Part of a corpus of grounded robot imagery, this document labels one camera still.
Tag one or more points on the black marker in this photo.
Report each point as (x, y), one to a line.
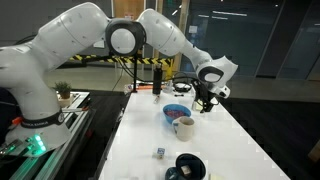
(179, 95)

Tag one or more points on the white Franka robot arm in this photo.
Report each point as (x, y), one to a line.
(66, 36)

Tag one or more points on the orange tool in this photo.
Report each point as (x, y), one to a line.
(148, 87)

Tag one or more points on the small grey clip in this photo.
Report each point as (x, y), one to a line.
(156, 99)

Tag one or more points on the black camera stand pole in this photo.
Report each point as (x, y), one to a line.
(135, 80)

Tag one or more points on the white paper wall sign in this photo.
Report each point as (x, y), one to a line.
(99, 44)

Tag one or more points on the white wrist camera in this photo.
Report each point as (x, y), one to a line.
(222, 91)

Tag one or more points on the blue bowl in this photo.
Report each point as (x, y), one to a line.
(176, 112)

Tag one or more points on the orange emergency button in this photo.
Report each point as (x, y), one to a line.
(16, 121)

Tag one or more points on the white ceramic mug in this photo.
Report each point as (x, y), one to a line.
(185, 130)

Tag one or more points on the small labelled can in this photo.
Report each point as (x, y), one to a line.
(128, 89)

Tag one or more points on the dark teal bowl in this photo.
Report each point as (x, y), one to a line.
(196, 166)

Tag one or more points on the yellow barrier post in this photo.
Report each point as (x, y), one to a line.
(169, 70)

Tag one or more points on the small white blue cube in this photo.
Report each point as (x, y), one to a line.
(161, 153)

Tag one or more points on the yellow black caution barrier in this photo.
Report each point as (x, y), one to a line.
(150, 61)

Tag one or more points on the beige block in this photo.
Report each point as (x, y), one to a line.
(186, 170)

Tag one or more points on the clear plastic cup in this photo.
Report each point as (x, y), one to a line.
(168, 86)

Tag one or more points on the small potted green plant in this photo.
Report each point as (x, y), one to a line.
(63, 88)

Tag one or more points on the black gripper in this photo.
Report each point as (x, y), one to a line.
(204, 92)

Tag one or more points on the loose yellow sticky note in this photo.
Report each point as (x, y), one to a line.
(216, 177)

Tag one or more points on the black water bottle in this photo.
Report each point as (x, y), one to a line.
(157, 80)

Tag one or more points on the wooden door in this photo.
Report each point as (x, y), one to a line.
(128, 8)

